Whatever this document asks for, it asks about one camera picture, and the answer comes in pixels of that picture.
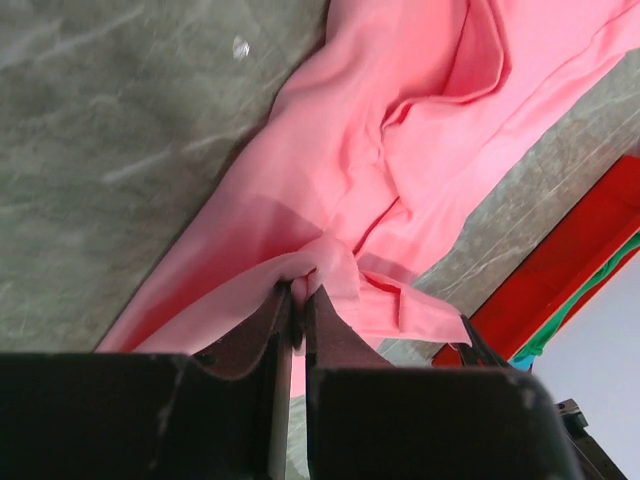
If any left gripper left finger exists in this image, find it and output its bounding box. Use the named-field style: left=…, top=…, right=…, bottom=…
left=1, top=284, right=292, bottom=479

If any green t shirt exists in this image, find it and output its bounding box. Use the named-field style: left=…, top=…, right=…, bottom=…
left=522, top=234, right=640, bottom=357

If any blue t shirt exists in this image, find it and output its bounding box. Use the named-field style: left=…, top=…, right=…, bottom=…
left=510, top=355, right=536, bottom=372

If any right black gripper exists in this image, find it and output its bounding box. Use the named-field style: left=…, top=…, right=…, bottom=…
left=458, top=315, right=627, bottom=480

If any pink t shirt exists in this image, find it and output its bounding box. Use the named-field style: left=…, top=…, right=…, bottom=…
left=94, top=0, right=640, bottom=401

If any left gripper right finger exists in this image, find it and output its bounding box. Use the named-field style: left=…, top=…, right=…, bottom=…
left=306, top=290, right=582, bottom=479

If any red plastic bin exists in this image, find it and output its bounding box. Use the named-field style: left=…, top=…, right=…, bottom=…
left=430, top=154, right=640, bottom=371

